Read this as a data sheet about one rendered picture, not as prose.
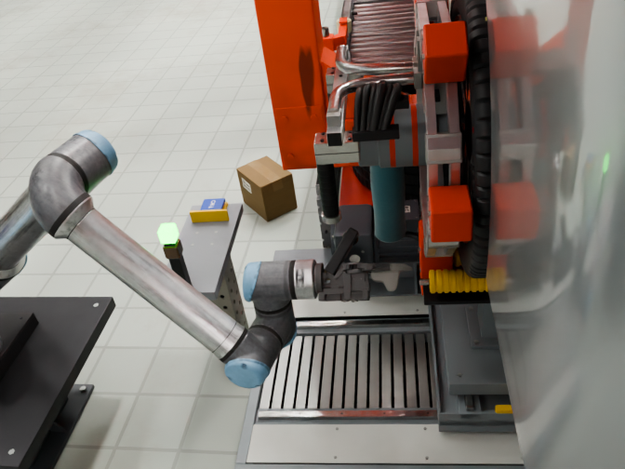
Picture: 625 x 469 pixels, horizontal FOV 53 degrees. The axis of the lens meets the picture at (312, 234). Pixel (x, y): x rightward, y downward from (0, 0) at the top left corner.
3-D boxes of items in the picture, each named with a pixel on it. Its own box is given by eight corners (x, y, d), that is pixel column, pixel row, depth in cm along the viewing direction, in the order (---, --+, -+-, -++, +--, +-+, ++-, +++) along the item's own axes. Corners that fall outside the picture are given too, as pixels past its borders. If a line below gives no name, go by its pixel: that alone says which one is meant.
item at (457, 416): (579, 434, 164) (584, 410, 158) (438, 434, 169) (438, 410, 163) (540, 301, 204) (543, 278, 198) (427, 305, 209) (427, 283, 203)
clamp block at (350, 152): (360, 163, 127) (358, 140, 124) (315, 166, 129) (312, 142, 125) (361, 150, 131) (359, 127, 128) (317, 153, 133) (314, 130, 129)
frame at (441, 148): (458, 303, 137) (464, 64, 105) (428, 304, 138) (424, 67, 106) (440, 172, 181) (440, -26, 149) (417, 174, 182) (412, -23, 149)
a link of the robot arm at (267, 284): (251, 286, 152) (244, 252, 146) (302, 284, 150) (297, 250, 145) (244, 313, 144) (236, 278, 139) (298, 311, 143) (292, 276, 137)
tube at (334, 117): (427, 121, 121) (426, 69, 115) (327, 127, 124) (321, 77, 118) (422, 84, 135) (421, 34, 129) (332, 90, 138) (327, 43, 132)
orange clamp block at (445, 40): (465, 82, 116) (470, 53, 108) (422, 85, 117) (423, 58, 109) (462, 49, 119) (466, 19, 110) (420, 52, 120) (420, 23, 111)
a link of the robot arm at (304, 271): (299, 261, 148) (293, 257, 139) (321, 261, 148) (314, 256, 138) (300, 300, 147) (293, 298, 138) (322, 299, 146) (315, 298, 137)
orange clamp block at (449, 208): (467, 213, 123) (472, 242, 116) (426, 216, 125) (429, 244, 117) (468, 183, 119) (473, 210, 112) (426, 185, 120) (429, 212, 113)
